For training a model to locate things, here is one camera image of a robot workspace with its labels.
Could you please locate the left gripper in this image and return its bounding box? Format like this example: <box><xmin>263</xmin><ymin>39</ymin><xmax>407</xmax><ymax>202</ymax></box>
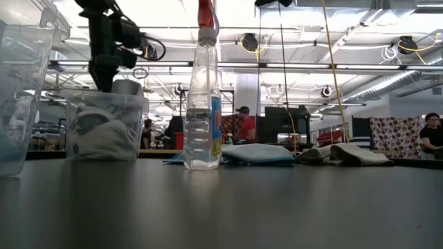
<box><xmin>78</xmin><ymin>8</ymin><xmax>123</xmax><ymax>93</ymax></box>

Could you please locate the long ceiling light strip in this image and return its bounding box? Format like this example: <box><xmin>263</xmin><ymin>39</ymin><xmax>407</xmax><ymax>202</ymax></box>
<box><xmin>48</xmin><ymin>60</ymin><xmax>443</xmax><ymax>71</ymax></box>

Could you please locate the person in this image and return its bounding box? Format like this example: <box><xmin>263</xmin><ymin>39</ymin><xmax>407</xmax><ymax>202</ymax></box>
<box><xmin>234</xmin><ymin>105</ymin><xmax>257</xmax><ymax>141</ymax></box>
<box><xmin>141</xmin><ymin>118</ymin><xmax>154</xmax><ymax>150</ymax></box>
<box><xmin>419</xmin><ymin>112</ymin><xmax>443</xmax><ymax>160</ymax></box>
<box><xmin>155</xmin><ymin>116</ymin><xmax>184</xmax><ymax>150</ymax></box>

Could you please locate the yellow hanging cable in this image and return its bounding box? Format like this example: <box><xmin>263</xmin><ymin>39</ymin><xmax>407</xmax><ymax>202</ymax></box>
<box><xmin>321</xmin><ymin>0</ymin><xmax>349</xmax><ymax>145</ymax></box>

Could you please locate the clear spray bottle red nozzle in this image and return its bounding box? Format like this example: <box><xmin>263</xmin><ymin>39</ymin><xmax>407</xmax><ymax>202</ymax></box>
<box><xmin>182</xmin><ymin>0</ymin><xmax>223</xmax><ymax>171</ymax></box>

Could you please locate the white cable coil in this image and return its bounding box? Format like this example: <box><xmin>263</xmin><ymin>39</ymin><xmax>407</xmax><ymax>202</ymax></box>
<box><xmin>380</xmin><ymin>44</ymin><xmax>399</xmax><ymax>66</ymax></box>

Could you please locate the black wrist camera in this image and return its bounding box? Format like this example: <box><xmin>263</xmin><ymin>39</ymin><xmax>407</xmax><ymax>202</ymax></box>
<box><xmin>114</xmin><ymin>17</ymin><xmax>143</xmax><ymax>69</ymax></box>

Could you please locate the office desk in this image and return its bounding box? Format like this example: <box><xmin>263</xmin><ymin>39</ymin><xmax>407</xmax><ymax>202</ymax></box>
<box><xmin>138</xmin><ymin>149</ymin><xmax>179</xmax><ymax>155</ymax></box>

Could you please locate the black hanging cable loop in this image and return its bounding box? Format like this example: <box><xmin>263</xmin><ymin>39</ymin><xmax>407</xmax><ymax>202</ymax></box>
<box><xmin>132</xmin><ymin>67</ymin><xmax>149</xmax><ymax>80</ymax></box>

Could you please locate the clear plastic bin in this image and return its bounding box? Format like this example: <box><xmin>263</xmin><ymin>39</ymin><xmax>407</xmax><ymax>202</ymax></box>
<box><xmin>0</xmin><ymin>0</ymin><xmax>71</xmax><ymax>178</ymax></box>
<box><xmin>61</xmin><ymin>89</ymin><xmax>150</xmax><ymax>162</ymax></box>

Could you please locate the circle patterned cloth partition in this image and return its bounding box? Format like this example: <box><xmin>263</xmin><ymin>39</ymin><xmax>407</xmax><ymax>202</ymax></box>
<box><xmin>369</xmin><ymin>116</ymin><xmax>424</xmax><ymax>160</ymax></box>

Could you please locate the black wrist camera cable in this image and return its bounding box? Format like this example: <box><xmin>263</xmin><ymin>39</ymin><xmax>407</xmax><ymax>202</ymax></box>
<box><xmin>140</xmin><ymin>34</ymin><xmax>167</xmax><ymax>62</ymax></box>

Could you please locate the thin black hanging cable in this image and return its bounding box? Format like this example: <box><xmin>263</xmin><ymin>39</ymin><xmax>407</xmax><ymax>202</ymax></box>
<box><xmin>256</xmin><ymin>6</ymin><xmax>263</xmax><ymax>117</ymax></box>

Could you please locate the dark striped cloth panel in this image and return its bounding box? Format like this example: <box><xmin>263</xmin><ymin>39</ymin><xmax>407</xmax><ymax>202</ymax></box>
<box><xmin>352</xmin><ymin>116</ymin><xmax>372</xmax><ymax>150</ymax></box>

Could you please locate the red patterned cloth partition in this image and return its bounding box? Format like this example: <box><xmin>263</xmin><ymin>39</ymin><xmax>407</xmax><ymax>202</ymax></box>
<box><xmin>221</xmin><ymin>115</ymin><xmax>243</xmax><ymax>140</ymax></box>

